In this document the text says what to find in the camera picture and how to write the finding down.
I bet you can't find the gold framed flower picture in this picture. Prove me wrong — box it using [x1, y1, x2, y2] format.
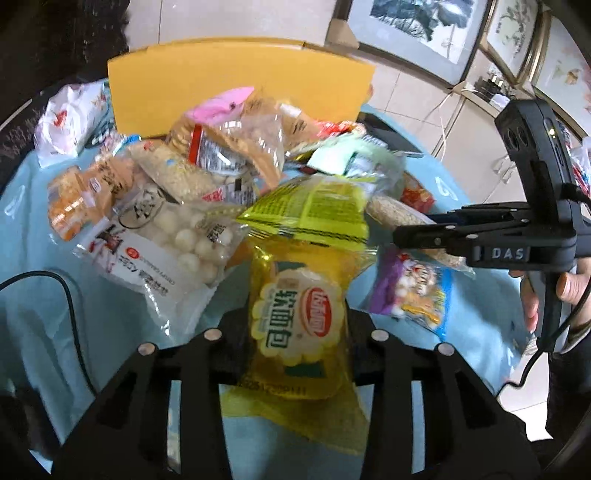
[480, 0, 550, 84]

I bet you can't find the white plastic bag red print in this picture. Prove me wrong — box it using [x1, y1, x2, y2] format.
[34, 80, 112, 169]

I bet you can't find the person's dark clothing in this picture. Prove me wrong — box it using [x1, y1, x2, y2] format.
[545, 351, 591, 480]

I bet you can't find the mint green snack packet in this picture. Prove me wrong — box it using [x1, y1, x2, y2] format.
[307, 136, 407, 185]

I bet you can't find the yellow soft bread packet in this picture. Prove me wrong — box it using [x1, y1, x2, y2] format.
[222, 240, 379, 455]

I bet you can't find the large framed picture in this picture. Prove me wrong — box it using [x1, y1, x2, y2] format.
[346, 0, 495, 86]

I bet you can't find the white power cable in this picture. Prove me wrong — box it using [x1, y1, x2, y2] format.
[431, 92, 462, 155]

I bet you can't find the purple and blue snack packet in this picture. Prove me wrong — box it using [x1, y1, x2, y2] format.
[360, 247, 455, 342]

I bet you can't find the clear bun packet red label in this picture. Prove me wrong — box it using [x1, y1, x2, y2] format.
[194, 92, 286, 188]

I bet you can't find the yellow cardboard box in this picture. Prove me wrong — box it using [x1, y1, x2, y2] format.
[107, 38, 377, 139]

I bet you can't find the clear oat bar packet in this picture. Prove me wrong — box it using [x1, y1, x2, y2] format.
[367, 196, 476, 278]

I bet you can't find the white ball snack bag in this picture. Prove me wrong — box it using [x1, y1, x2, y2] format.
[74, 185, 250, 333]

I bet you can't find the brown cardboard piece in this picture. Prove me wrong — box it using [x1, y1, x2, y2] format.
[325, 0, 365, 47]

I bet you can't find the pink wafer packet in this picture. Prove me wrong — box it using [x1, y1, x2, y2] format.
[166, 86, 254, 162]

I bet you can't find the long red snack packet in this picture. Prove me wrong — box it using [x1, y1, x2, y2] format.
[314, 120, 365, 139]

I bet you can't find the beige snack packet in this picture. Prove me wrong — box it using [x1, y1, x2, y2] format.
[90, 134, 148, 208]

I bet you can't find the yellow-green snack packet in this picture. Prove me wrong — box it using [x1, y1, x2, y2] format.
[235, 175, 370, 252]

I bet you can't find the beige low cabinet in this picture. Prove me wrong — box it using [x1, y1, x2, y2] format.
[434, 83, 591, 208]

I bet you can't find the person's right hand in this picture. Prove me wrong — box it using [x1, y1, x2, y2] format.
[509, 257, 591, 334]

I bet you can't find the black smartphone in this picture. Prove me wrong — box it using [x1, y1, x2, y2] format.
[365, 113, 426, 158]

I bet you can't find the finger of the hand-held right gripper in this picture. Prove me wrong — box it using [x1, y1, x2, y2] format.
[392, 213, 576, 253]
[427, 202, 533, 225]

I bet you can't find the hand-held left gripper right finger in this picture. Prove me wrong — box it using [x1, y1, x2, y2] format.
[344, 309, 543, 480]

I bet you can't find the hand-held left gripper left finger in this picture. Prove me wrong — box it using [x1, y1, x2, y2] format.
[51, 309, 254, 480]

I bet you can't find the grainy rice cracker packet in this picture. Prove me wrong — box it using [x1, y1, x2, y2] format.
[129, 138, 218, 204]

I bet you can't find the orange snack packet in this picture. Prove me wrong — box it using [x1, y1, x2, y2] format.
[48, 166, 116, 241]

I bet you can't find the small red snack packet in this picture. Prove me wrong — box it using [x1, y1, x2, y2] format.
[402, 173, 437, 213]

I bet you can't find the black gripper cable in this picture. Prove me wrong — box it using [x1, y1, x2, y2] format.
[496, 318, 591, 400]

